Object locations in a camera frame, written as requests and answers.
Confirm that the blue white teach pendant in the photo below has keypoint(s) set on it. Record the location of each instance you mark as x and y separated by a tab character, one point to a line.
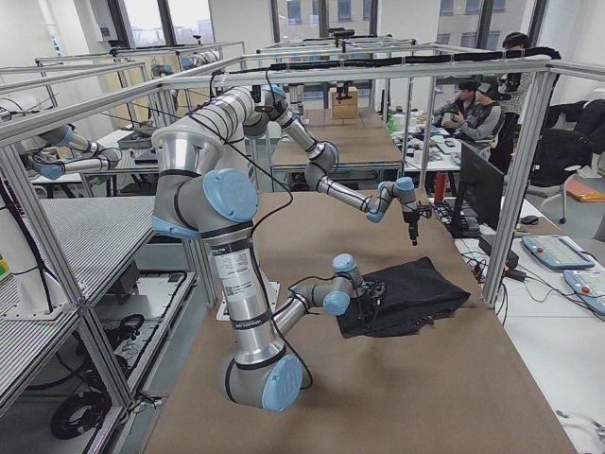
557	252

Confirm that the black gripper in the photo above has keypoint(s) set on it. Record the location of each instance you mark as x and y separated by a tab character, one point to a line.
374	294
409	218

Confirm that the seated person grey hoodie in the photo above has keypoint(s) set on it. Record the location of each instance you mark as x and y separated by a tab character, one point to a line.
449	114

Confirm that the black computer monitor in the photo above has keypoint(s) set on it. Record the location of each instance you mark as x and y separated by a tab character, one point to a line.
479	195

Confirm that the standing person in background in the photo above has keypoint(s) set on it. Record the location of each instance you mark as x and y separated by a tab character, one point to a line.
515	85

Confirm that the striped aluminium workbench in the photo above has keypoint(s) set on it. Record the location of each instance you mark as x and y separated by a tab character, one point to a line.
99	238

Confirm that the black office chair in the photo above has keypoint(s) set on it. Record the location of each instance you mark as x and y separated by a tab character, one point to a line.
572	135

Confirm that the cardboard box on table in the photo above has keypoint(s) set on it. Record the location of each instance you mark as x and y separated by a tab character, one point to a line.
344	105

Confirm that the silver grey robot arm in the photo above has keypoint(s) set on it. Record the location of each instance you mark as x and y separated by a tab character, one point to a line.
197	200
331	170

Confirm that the seated person with headset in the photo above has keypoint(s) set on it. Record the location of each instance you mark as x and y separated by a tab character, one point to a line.
485	119

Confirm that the black printed t-shirt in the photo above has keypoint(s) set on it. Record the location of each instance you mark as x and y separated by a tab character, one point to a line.
416	295

